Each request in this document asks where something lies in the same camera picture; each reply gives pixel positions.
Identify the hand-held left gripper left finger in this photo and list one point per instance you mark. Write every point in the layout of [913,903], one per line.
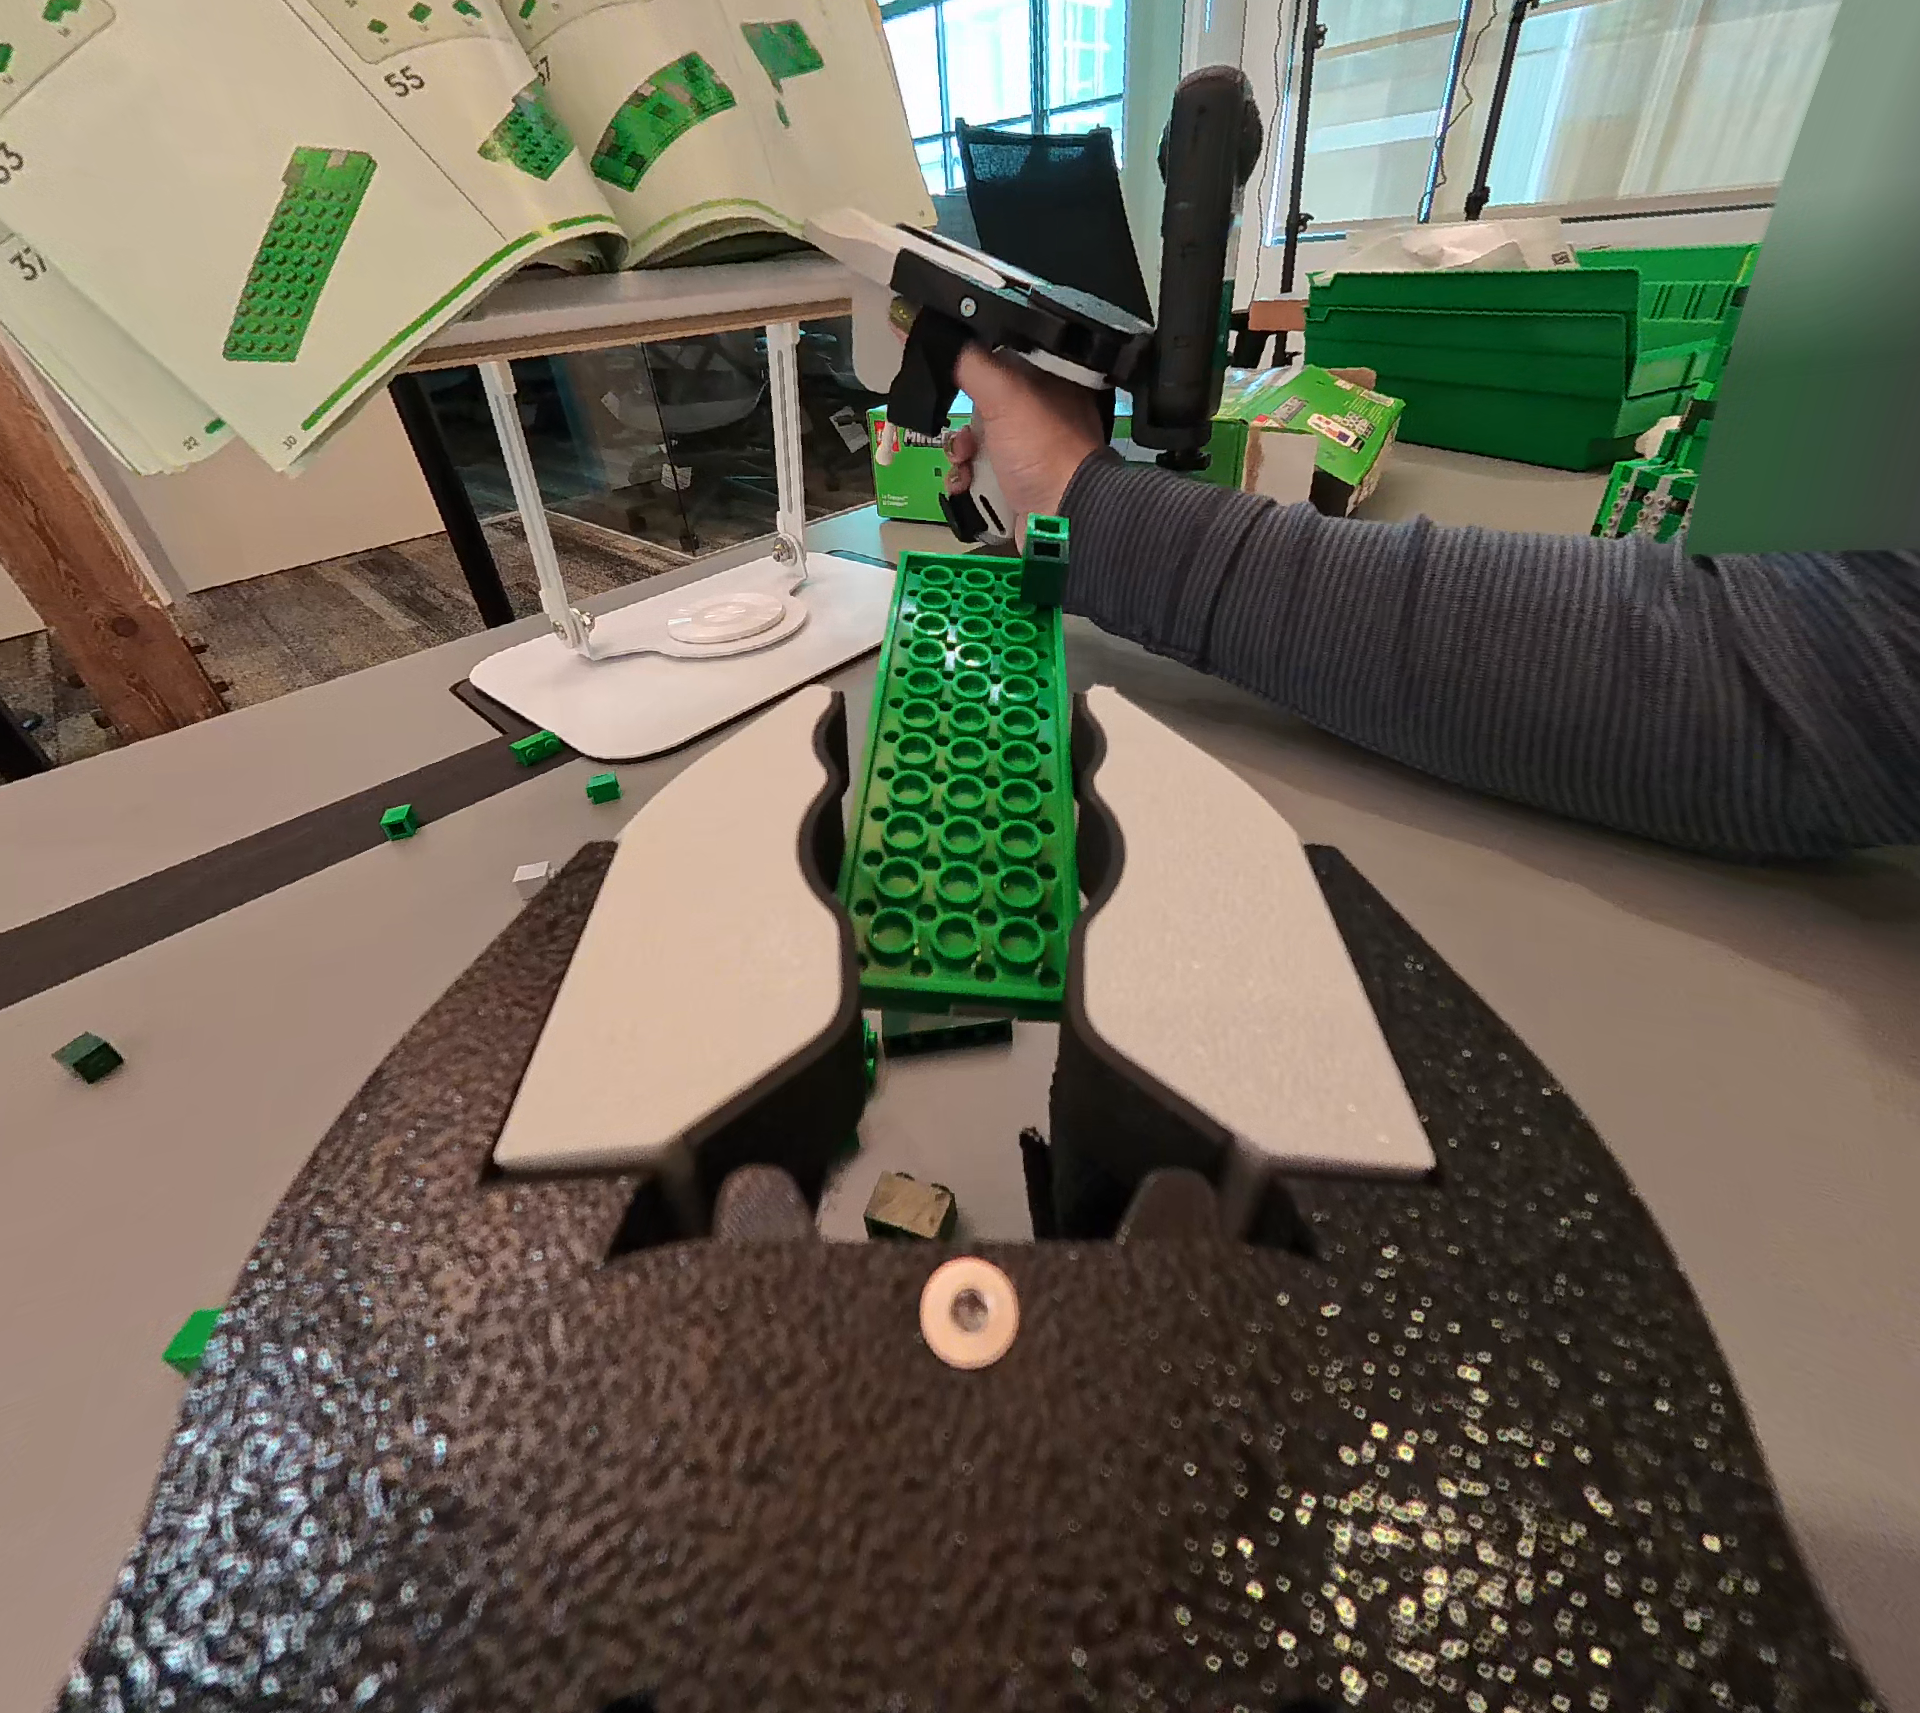
[691,962]

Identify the black tape strip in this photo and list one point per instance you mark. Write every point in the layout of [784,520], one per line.
[225,895]

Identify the black mesh office chair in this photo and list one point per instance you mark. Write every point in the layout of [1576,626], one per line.
[1050,198]

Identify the green studded base plate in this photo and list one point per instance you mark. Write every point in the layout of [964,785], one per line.
[961,841]

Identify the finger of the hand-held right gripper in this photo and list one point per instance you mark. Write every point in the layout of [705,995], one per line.
[858,238]

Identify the white book stand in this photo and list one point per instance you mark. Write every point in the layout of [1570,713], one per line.
[644,700]

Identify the person's right forearm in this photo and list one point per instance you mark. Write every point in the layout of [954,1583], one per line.
[1425,647]

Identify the person's right hand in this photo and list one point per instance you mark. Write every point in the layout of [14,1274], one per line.
[1041,429]

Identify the green plastic storage bin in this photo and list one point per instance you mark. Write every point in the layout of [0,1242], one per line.
[1502,429]
[1502,350]
[1470,297]

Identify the long dark green brick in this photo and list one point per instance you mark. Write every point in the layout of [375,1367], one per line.
[945,1031]

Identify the dark green small brick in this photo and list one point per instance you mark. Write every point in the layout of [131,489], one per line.
[86,1057]
[1047,585]

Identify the black tripod stand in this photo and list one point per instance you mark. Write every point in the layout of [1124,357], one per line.
[1518,2]
[1310,17]

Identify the green cardboard set box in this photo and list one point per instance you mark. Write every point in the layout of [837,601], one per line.
[1311,420]

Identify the building instruction booklet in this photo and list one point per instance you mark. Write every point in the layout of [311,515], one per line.
[301,17]

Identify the grey desk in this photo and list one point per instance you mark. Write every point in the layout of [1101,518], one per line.
[1651,994]

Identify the olive brown brick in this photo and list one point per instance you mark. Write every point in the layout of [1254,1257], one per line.
[911,1206]

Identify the wooden support post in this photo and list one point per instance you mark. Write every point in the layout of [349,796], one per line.
[88,544]

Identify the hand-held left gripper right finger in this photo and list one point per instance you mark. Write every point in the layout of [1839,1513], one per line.
[1247,979]

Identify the white crumpled bag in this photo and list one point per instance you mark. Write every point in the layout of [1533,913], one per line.
[1441,242]

